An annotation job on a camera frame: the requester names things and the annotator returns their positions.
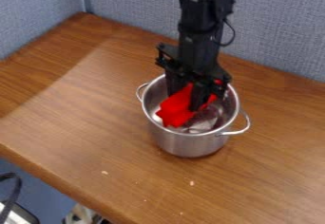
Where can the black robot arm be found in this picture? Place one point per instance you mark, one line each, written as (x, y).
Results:
(203, 14)

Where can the black and grey corner object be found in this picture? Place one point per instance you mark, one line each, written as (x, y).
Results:
(20, 216)

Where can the stainless steel pot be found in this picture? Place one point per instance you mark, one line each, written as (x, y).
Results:
(208, 129)

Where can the white object below table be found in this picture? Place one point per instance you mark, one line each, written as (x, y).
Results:
(81, 215)

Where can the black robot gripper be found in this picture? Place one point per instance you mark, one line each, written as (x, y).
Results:
(189, 63)

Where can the red rectangular block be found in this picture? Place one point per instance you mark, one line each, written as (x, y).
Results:
(173, 111)

